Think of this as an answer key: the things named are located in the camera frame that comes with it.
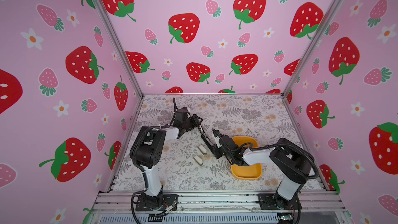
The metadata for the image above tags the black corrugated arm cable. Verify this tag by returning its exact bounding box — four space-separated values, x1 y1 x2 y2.
236 142 320 179
169 97 189 125

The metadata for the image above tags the yellow plastic tray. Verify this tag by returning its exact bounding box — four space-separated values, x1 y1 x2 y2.
229 135 263 180

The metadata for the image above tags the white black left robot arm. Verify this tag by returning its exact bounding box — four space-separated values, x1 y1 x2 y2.
130 107 203 208

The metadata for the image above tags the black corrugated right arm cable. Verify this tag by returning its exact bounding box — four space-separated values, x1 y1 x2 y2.
236 142 320 179

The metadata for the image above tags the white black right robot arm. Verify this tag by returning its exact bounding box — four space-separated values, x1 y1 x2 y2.
211 129 319 209

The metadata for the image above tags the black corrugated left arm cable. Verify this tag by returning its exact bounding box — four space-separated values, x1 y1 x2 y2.
169 97 189 125

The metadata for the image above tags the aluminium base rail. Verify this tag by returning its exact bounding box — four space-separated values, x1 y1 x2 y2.
87 190 354 224

